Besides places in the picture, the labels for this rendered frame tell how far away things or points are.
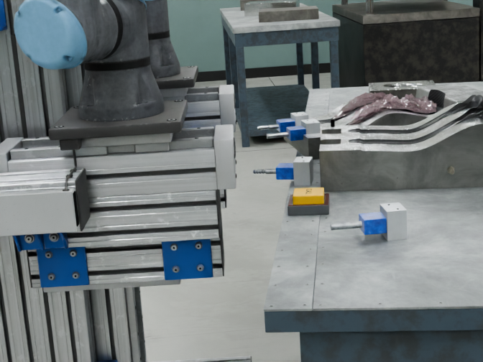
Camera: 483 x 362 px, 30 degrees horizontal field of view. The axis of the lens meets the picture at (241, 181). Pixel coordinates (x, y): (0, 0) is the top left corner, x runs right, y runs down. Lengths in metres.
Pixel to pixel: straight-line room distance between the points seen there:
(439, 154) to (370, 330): 0.65
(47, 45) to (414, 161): 0.83
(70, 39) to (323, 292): 0.55
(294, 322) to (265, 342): 1.79
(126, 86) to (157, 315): 1.94
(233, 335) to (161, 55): 1.39
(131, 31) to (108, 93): 0.11
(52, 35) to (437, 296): 0.70
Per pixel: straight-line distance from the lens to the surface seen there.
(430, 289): 1.39
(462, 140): 1.91
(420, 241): 1.60
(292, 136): 2.23
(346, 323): 1.34
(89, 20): 1.46
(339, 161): 1.90
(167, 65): 2.06
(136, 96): 1.56
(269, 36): 5.94
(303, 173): 1.96
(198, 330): 3.26
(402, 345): 1.37
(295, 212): 1.76
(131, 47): 1.57
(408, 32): 6.50
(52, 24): 1.43
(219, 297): 3.52
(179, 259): 1.67
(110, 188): 1.60
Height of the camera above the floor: 1.32
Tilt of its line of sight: 15 degrees down
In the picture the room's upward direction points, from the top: 4 degrees counter-clockwise
